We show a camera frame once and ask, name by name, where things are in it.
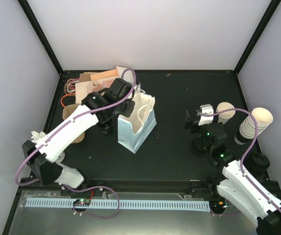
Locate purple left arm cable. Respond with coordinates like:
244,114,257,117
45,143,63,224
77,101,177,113
14,68,138,219

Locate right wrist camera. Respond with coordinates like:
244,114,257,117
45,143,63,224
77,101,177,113
197,104,213,126

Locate brown cardboard sleeve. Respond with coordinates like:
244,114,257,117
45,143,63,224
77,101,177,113
78,72,94,83

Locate single white paper cup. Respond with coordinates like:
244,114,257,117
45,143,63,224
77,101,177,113
216,102,235,124

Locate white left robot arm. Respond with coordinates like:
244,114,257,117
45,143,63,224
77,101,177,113
23,78,135,195

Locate light blue paper bag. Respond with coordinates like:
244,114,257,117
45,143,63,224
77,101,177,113
117,85,157,154

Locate black cup lid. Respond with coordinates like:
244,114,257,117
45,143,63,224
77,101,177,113
192,137,211,154

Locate rubber bands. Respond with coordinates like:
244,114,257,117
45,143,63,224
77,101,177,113
60,78,79,108

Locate light blue cable duct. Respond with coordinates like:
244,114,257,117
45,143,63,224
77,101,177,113
25,198,210,212

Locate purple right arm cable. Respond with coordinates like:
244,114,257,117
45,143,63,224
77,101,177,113
196,107,281,233

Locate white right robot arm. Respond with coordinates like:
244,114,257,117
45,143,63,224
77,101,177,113
185,105,281,235

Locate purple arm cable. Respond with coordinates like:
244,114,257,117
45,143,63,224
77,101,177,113
14,68,138,219
196,107,281,233

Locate brown pulp cup carrier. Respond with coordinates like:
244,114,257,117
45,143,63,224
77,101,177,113
62,103,86,144

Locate white plastic cutlery pile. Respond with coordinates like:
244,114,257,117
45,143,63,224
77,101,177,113
31,131,65,163

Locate black coffee cup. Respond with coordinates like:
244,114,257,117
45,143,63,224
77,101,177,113
97,119,113,135

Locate stack of white paper cups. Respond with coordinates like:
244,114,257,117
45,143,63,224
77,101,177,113
234,107,274,145

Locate illustrated greeting card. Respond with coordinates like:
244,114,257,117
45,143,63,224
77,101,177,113
75,76,119,104

